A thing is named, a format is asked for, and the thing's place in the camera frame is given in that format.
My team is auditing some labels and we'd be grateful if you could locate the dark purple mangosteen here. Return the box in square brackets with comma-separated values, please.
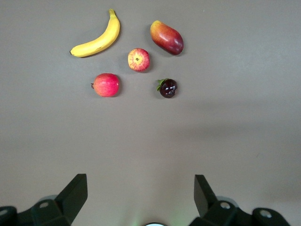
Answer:
[156, 78, 178, 99]

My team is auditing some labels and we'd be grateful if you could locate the red yellow striped apple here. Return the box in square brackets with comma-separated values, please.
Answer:
[127, 48, 151, 72]

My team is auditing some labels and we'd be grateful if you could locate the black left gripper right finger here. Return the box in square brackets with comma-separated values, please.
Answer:
[189, 174, 292, 226]

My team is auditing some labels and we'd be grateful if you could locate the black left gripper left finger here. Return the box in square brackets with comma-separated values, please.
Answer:
[0, 173, 88, 226]

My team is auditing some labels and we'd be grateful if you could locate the yellow banana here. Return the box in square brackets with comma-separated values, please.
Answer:
[69, 8, 121, 58]

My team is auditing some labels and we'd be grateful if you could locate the red yellow mango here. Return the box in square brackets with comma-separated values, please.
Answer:
[150, 20, 184, 56]

